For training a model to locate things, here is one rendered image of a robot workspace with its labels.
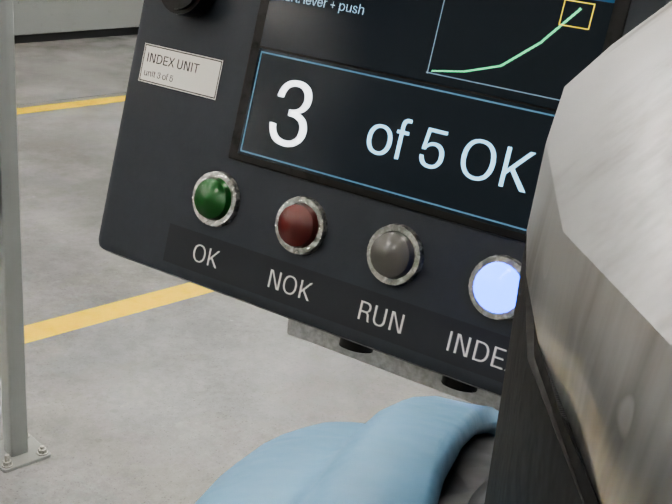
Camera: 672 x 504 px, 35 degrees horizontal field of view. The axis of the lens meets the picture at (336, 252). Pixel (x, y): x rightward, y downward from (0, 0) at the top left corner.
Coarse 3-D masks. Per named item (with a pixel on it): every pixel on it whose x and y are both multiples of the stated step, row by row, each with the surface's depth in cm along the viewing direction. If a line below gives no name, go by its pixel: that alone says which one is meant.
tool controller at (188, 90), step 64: (192, 0) 50; (256, 0) 50; (320, 0) 48; (384, 0) 46; (448, 0) 44; (512, 0) 43; (576, 0) 42; (640, 0) 40; (192, 64) 52; (384, 64) 46; (448, 64) 44; (512, 64) 43; (576, 64) 42; (128, 128) 54; (192, 128) 52; (384, 128) 46; (448, 128) 44; (512, 128) 43; (128, 192) 54; (192, 192) 52; (256, 192) 50; (320, 192) 48; (384, 192) 46; (448, 192) 45; (512, 192) 43; (128, 256) 54; (192, 256) 52; (256, 256) 50; (320, 256) 48; (448, 256) 45; (512, 256) 43; (320, 320) 48; (384, 320) 46; (448, 320) 45; (512, 320) 43; (448, 384) 51
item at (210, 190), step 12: (204, 180) 51; (216, 180) 50; (228, 180) 50; (204, 192) 50; (216, 192) 50; (228, 192) 50; (204, 204) 50; (216, 204) 50; (228, 204) 50; (204, 216) 51; (216, 216) 50; (228, 216) 50
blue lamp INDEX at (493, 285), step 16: (496, 256) 43; (480, 272) 43; (496, 272) 43; (512, 272) 43; (480, 288) 43; (496, 288) 43; (512, 288) 43; (480, 304) 43; (496, 304) 43; (512, 304) 43
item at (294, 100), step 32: (256, 64) 50; (288, 64) 49; (320, 64) 48; (256, 96) 50; (288, 96) 49; (320, 96) 48; (256, 128) 50; (288, 128) 49; (320, 128) 48; (288, 160) 49; (320, 160) 48
